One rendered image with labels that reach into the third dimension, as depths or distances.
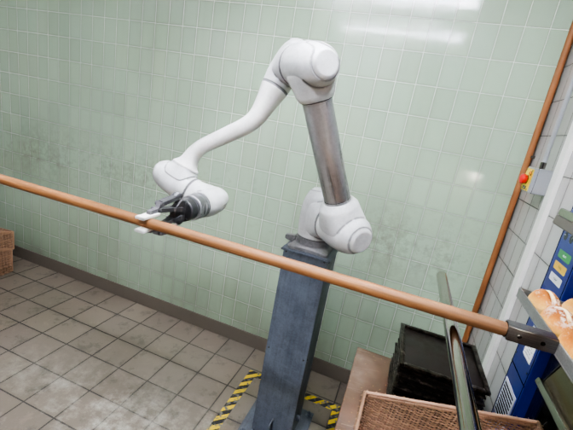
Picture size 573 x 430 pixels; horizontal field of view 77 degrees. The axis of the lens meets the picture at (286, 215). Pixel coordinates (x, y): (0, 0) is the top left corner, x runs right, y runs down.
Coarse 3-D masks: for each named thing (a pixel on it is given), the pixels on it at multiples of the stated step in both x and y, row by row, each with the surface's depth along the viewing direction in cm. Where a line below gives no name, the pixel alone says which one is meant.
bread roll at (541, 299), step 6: (534, 294) 90; (540, 294) 89; (546, 294) 88; (552, 294) 87; (534, 300) 89; (540, 300) 88; (546, 300) 87; (552, 300) 86; (558, 300) 86; (540, 306) 87; (546, 306) 86; (540, 312) 87
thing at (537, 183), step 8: (528, 168) 148; (536, 168) 140; (528, 176) 145; (536, 176) 140; (544, 176) 139; (552, 176) 138; (528, 184) 143; (536, 184) 141; (544, 184) 140; (528, 192) 142; (536, 192) 141; (544, 192) 140
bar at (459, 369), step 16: (448, 288) 96; (448, 304) 86; (448, 320) 79; (448, 336) 73; (448, 352) 69; (464, 352) 68; (464, 368) 63; (464, 384) 58; (464, 400) 55; (464, 416) 52
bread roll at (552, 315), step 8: (544, 312) 82; (552, 312) 80; (560, 312) 78; (568, 312) 78; (544, 320) 80; (552, 320) 78; (560, 320) 77; (568, 320) 76; (552, 328) 78; (560, 328) 76; (568, 328) 76
